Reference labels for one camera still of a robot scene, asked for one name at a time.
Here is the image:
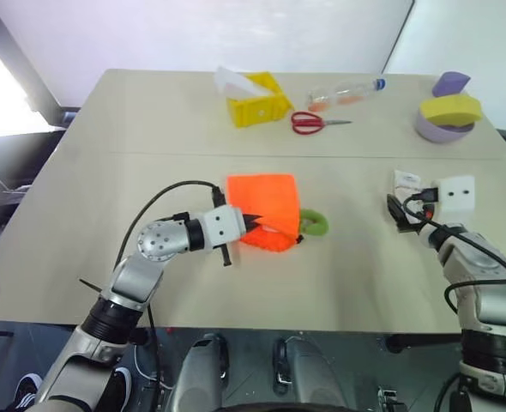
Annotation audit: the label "clear plastic bottle blue cap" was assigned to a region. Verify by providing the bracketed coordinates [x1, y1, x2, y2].
[306, 76, 388, 112]

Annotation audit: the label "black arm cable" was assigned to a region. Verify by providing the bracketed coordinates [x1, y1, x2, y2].
[115, 179, 218, 412]
[401, 188, 506, 317]

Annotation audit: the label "black sneaker white stripes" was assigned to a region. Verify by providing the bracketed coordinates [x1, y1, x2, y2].
[13, 372, 45, 411]
[100, 366, 133, 412]

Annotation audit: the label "white tube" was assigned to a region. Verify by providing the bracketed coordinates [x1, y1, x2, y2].
[392, 168, 425, 203]

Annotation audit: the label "black table frame bar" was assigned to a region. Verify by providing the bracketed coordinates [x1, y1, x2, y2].
[384, 333, 465, 354]

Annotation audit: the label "red handled scissors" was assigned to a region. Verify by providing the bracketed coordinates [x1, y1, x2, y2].
[290, 110, 353, 136]

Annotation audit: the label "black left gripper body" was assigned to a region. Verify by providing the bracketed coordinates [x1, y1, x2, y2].
[211, 185, 249, 268]

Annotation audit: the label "lilac round bowl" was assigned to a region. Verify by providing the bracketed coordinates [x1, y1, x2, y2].
[415, 106, 478, 145]

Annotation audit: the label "green ring toy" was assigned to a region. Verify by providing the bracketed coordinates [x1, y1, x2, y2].
[298, 207, 330, 238]

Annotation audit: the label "orange fabric pouch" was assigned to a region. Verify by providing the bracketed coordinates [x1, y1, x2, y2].
[226, 172, 302, 252]

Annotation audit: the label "dark slanted frame post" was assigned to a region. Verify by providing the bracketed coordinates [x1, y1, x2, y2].
[0, 0, 81, 130]

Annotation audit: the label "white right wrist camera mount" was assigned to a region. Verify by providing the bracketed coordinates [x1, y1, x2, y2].
[431, 173, 477, 222]

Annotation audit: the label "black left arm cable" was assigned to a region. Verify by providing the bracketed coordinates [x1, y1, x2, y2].
[115, 179, 218, 412]

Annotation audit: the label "thin white cable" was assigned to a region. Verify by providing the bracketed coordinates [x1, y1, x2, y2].
[133, 342, 175, 392]

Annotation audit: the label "purple sponge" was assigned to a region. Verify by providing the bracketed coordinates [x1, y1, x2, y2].
[431, 70, 473, 98]

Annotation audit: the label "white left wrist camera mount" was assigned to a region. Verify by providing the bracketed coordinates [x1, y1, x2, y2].
[201, 204, 246, 251]

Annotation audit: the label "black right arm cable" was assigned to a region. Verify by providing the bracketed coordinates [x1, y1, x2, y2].
[401, 188, 506, 317]

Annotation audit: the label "white sheet in yellow box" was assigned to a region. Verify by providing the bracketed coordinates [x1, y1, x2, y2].
[214, 65, 272, 98]

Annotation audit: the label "yellow plastic box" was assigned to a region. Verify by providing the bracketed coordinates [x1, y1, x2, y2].
[226, 71, 296, 129]

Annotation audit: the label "yellow sponge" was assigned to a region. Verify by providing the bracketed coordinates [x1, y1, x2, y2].
[419, 94, 483, 128]

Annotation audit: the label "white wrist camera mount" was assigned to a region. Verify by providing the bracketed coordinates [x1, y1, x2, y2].
[201, 204, 246, 251]
[431, 173, 477, 222]

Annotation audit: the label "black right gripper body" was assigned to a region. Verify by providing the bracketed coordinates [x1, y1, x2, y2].
[386, 193, 418, 235]

